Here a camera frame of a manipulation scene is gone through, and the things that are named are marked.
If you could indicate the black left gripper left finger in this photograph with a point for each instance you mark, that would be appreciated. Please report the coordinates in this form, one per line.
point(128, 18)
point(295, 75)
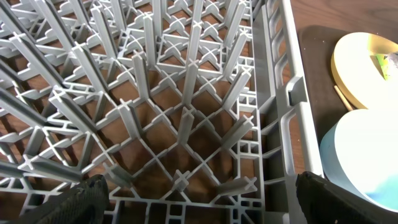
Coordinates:
point(84, 203)

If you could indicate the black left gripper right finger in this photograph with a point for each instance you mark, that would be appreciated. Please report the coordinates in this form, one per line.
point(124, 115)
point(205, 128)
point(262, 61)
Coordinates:
point(324, 202)

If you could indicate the light blue bowl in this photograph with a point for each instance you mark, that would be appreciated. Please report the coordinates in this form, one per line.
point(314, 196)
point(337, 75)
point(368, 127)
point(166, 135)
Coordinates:
point(359, 154)

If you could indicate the green snack wrapper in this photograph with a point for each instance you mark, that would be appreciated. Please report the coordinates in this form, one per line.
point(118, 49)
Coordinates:
point(388, 65)

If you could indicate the grey plastic dishwasher rack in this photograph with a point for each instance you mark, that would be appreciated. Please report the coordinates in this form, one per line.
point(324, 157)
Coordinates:
point(193, 111)

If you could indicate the dark brown serving tray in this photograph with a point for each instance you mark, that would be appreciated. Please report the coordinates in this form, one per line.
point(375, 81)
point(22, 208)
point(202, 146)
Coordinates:
point(317, 44)

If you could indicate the wooden chopstick with pattern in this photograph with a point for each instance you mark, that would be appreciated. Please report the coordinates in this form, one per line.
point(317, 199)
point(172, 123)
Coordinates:
point(343, 99)

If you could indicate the yellow plate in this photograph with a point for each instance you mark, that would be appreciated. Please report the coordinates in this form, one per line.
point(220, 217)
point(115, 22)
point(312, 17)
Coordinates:
point(353, 66)

